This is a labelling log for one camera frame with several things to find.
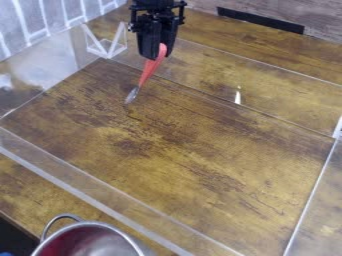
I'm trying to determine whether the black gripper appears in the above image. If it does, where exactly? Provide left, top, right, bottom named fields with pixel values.
left=128, top=0, right=186, bottom=60

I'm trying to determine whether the pink handled metal spoon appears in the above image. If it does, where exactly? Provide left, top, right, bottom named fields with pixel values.
left=124, top=43, right=166, bottom=104

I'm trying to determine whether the black strip on table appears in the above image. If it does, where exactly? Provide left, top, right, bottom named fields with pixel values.
left=216, top=7, right=304, bottom=34

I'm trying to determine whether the stainless steel pot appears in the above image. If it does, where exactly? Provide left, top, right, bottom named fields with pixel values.
left=30, top=213, right=154, bottom=256

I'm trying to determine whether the clear acrylic corner bracket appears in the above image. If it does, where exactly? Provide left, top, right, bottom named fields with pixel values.
left=81, top=22, right=128, bottom=59

